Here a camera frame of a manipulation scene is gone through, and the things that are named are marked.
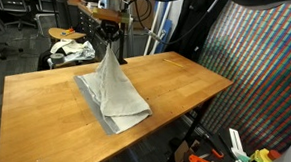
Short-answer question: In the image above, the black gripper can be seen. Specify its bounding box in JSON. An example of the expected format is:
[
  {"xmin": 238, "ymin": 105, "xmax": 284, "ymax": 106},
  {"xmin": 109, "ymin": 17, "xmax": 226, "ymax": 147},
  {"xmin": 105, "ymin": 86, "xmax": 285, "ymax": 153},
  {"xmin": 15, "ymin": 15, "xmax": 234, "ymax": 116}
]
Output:
[{"xmin": 96, "ymin": 19, "xmax": 126, "ymax": 50}]

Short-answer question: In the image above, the white woven cloth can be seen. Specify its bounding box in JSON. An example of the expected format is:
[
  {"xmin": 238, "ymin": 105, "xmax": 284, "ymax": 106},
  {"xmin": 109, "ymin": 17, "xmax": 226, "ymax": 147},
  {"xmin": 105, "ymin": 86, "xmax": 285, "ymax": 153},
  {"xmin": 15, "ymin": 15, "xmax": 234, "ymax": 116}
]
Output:
[{"xmin": 72, "ymin": 42, "xmax": 156, "ymax": 136}]

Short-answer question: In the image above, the grey workbench wooden top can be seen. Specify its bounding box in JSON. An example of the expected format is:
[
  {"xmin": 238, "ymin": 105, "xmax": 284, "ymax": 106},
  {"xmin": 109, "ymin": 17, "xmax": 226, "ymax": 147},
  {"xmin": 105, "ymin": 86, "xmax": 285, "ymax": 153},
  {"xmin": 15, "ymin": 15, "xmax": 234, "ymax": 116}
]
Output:
[{"xmin": 63, "ymin": 0, "xmax": 154, "ymax": 65}]

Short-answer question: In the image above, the crumpled white sheet pile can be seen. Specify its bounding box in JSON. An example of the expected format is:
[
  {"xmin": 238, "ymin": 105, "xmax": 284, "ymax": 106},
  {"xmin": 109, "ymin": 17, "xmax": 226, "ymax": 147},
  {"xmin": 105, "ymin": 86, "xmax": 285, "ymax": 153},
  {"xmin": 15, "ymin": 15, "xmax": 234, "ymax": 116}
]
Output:
[{"xmin": 49, "ymin": 37, "xmax": 98, "ymax": 66}]

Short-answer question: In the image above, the large cardboard box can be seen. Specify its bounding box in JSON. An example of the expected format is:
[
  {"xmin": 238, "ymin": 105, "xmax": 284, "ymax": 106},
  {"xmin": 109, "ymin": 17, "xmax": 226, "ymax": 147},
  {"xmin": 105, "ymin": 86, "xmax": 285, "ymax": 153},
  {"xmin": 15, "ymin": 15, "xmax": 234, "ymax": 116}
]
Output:
[{"xmin": 129, "ymin": 0, "xmax": 157, "ymax": 30}]

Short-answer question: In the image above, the small yellow red object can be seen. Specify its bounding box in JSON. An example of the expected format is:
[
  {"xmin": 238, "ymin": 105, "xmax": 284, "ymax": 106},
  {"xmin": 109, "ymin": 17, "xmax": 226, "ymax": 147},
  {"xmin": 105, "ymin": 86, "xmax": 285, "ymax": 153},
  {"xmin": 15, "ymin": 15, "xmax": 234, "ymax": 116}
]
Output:
[{"xmin": 60, "ymin": 28, "xmax": 76, "ymax": 37}]

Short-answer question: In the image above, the white leaning pipe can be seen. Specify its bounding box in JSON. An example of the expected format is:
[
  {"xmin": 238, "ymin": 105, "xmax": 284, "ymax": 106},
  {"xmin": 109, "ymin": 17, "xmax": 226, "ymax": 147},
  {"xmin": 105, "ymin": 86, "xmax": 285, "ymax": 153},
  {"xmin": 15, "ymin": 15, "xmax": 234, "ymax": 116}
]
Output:
[{"xmin": 143, "ymin": 0, "xmax": 167, "ymax": 58}]

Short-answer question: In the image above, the round wooden side table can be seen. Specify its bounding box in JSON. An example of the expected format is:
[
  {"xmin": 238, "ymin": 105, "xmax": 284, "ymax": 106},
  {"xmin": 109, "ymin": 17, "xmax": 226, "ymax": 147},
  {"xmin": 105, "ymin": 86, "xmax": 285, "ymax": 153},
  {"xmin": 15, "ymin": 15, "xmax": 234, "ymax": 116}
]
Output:
[{"xmin": 48, "ymin": 26, "xmax": 88, "ymax": 43}]

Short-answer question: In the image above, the grey tape roll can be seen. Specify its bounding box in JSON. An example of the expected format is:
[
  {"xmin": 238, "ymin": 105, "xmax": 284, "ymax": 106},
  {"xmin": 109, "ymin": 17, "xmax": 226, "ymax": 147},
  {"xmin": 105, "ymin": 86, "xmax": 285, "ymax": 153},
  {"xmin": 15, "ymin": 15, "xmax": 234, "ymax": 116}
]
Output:
[{"xmin": 49, "ymin": 52, "xmax": 67, "ymax": 67}]

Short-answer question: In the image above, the black curtain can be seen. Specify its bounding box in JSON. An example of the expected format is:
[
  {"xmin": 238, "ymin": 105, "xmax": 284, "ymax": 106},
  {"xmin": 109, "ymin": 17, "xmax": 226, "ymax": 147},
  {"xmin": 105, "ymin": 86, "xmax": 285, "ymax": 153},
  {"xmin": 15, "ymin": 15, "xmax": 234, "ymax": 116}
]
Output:
[{"xmin": 166, "ymin": 0, "xmax": 229, "ymax": 64}]

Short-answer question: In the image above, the black orange bar clamp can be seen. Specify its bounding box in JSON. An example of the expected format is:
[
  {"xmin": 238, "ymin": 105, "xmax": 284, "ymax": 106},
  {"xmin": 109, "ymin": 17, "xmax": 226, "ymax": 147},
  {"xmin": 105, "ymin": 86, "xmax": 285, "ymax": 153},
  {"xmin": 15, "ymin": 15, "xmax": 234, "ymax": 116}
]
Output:
[{"xmin": 201, "ymin": 140, "xmax": 226, "ymax": 160}]

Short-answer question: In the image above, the yellow green plastic part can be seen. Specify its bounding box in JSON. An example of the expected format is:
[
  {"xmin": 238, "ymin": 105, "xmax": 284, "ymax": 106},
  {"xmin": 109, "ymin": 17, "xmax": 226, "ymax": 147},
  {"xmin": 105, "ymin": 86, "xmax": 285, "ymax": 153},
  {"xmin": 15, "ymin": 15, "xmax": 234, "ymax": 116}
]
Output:
[{"xmin": 249, "ymin": 147, "xmax": 274, "ymax": 162}]

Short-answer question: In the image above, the red round cap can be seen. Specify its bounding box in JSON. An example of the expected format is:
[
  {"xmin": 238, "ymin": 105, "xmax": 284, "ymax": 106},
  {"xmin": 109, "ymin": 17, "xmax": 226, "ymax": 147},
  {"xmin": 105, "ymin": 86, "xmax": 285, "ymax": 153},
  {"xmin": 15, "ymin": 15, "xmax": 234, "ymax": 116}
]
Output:
[{"xmin": 266, "ymin": 149, "xmax": 282, "ymax": 162}]

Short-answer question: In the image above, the black camera stand pole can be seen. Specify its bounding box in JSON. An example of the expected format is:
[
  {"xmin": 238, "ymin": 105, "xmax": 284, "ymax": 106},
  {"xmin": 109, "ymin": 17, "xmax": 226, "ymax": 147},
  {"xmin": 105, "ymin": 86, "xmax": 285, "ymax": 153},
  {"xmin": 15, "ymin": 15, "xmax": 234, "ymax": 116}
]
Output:
[{"xmin": 115, "ymin": 22, "xmax": 130, "ymax": 66}]

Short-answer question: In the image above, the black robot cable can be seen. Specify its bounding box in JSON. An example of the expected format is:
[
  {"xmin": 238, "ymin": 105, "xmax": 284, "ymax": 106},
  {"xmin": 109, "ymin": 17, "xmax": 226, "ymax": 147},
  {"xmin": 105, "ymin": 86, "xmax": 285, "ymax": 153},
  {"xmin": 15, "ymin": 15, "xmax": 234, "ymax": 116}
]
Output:
[{"xmin": 126, "ymin": 0, "xmax": 224, "ymax": 49}]

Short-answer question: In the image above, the black table frame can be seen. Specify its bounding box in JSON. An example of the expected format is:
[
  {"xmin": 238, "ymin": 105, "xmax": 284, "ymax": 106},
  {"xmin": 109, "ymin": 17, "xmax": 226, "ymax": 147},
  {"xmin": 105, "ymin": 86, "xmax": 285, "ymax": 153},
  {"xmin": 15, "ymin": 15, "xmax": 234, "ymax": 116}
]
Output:
[{"xmin": 181, "ymin": 96, "xmax": 217, "ymax": 153}]

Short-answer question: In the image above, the white plastic bracket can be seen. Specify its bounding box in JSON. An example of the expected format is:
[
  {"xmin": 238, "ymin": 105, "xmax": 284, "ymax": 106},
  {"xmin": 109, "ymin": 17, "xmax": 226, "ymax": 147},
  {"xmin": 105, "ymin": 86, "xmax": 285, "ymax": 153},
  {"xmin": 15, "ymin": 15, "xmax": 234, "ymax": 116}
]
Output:
[{"xmin": 226, "ymin": 127, "xmax": 255, "ymax": 162}]

